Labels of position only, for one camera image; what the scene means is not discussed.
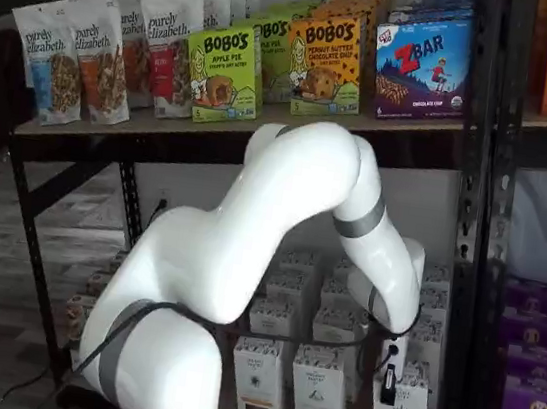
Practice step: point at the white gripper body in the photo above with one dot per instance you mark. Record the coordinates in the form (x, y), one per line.
(395, 354)

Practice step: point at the white box pink strip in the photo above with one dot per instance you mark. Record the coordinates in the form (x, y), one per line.
(343, 266)
(338, 291)
(335, 326)
(319, 397)

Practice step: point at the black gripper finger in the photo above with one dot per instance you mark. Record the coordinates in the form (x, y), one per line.
(389, 386)

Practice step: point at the green Bobo's apple pie box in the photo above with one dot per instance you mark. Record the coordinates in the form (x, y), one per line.
(275, 58)
(294, 8)
(222, 77)

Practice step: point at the orange Bobo's peanut butter box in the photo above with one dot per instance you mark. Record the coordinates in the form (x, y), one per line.
(372, 51)
(324, 70)

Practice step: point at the white box yellow strip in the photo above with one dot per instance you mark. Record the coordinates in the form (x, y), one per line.
(271, 320)
(288, 287)
(298, 263)
(257, 384)

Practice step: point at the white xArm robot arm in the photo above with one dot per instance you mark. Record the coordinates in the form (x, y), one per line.
(263, 203)

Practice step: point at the granola bag blue label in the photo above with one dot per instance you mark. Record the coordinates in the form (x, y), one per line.
(49, 69)

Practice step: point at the granola bag orange label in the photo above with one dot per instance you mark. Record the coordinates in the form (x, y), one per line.
(139, 56)
(104, 71)

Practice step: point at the granola bag red label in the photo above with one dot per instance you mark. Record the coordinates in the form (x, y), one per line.
(170, 50)

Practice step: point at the blue Z Bar box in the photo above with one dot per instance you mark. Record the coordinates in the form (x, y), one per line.
(422, 73)
(431, 6)

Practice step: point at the white wall outlet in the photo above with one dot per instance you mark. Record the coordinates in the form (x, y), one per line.
(168, 195)

